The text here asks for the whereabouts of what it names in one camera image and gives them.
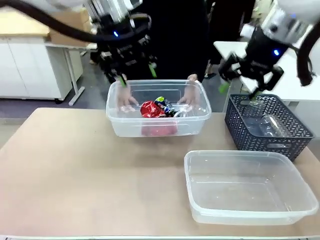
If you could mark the crushed blue green can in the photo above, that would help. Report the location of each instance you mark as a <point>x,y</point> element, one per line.
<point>165,105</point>

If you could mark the clear plastic bin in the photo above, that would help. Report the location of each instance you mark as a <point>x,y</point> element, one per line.
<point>160,125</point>
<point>250,187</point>

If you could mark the cardboard box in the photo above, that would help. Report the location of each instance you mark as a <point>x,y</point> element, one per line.
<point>67,37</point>

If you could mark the white cabinet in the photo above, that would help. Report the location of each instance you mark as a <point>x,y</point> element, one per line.
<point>30,70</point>

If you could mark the black plastic woven basket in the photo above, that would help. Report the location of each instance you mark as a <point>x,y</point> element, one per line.
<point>250,135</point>

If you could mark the person in black coat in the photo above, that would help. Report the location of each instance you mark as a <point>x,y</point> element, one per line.
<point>175,37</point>

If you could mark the person's left hand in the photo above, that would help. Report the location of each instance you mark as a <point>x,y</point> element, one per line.
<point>190,93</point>

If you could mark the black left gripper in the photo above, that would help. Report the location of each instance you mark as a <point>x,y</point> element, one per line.
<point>122,42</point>

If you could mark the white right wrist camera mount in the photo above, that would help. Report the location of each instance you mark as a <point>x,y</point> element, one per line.
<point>246,30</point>

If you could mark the crushed red can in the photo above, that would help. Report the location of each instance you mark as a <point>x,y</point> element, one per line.
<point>151,110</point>

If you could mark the background person in dark trousers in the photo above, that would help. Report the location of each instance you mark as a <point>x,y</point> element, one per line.
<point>225,20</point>

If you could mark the white folding table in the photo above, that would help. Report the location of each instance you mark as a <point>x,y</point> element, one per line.
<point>75,75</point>

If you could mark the person's right hand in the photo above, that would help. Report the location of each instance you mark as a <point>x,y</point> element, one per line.
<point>126,98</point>

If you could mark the crushed clear plastic bottle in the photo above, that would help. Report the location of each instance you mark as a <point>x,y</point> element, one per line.
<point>190,110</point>

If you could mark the light wooden table top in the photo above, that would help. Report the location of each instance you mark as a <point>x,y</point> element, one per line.
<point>22,23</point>

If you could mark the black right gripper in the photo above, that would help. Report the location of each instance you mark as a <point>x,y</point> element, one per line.
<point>262,50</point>

